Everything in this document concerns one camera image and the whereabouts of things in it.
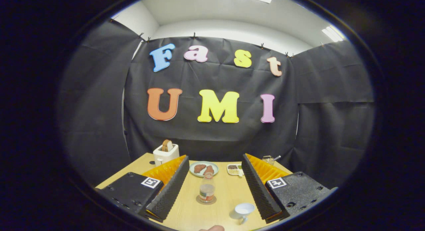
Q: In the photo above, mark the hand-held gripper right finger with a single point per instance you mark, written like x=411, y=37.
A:
x=260, y=191

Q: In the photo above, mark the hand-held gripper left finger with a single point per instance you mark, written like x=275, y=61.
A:
x=171, y=191

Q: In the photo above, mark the white cup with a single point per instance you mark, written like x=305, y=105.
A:
x=244, y=209

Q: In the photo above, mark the round brown coaster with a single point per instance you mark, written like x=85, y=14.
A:
x=198, y=200

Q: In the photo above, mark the clear plastic juice bottle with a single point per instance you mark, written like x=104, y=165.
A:
x=207, y=191

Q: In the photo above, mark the wooden table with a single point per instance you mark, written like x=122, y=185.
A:
x=192, y=214

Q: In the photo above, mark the white divided snack dish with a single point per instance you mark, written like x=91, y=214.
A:
x=234, y=169

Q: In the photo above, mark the cream toaster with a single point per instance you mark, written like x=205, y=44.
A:
x=165, y=156

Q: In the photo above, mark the brown meat piece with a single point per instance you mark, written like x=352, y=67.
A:
x=209, y=169
x=199, y=168

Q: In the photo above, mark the toast slice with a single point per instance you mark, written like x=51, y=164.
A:
x=167, y=145

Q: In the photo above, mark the pale green plate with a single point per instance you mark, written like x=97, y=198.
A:
x=216, y=169

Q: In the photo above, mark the small ceiling light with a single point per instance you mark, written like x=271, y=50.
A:
x=333, y=33

